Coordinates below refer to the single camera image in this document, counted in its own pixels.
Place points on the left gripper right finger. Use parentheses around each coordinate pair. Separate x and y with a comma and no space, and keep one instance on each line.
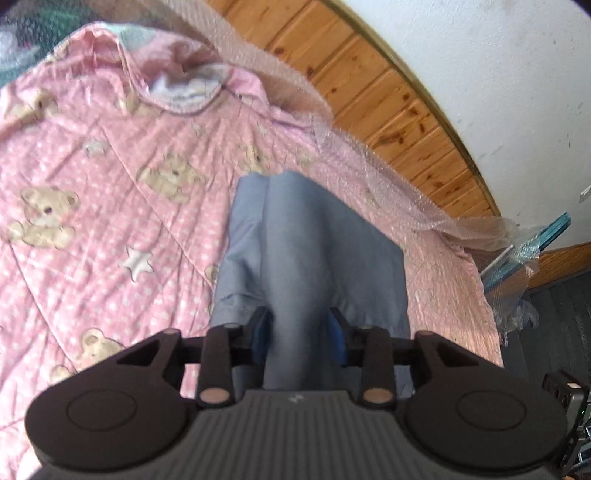
(340,332)

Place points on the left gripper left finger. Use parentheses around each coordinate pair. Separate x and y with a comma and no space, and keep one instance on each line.
(256,338)

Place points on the grey trousers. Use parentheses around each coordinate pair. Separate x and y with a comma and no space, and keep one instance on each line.
(297,250)

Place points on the teal glass panels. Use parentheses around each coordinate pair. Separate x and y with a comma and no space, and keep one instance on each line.
(515,257)

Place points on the pink teddy bear quilt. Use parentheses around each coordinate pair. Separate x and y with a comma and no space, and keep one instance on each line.
(119,163)

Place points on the wooden headboard with gold trim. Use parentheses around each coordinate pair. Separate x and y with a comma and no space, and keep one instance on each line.
(369,97)

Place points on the clear bubble wrap sheet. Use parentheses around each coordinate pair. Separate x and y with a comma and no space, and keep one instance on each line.
(41,26)

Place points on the white plastic bag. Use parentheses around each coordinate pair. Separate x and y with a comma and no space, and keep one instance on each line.
(12,54)

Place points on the white wall switch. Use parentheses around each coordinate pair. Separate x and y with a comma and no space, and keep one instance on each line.
(584,195)

